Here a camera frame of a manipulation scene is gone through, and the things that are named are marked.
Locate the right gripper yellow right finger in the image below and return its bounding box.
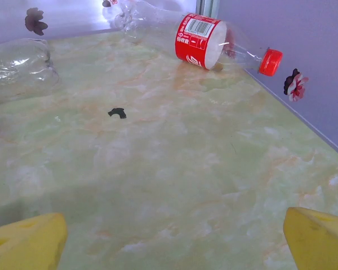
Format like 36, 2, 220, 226
283, 206, 338, 270

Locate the clear cola bottle red label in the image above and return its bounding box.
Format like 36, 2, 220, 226
0, 38, 61, 109
114, 0, 284, 77

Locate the aluminium frame corner post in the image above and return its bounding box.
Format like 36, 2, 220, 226
195, 0, 221, 18

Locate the small black scrap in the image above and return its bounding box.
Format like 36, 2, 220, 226
107, 107, 128, 120

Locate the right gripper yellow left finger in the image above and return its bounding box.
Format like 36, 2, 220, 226
0, 212, 69, 270

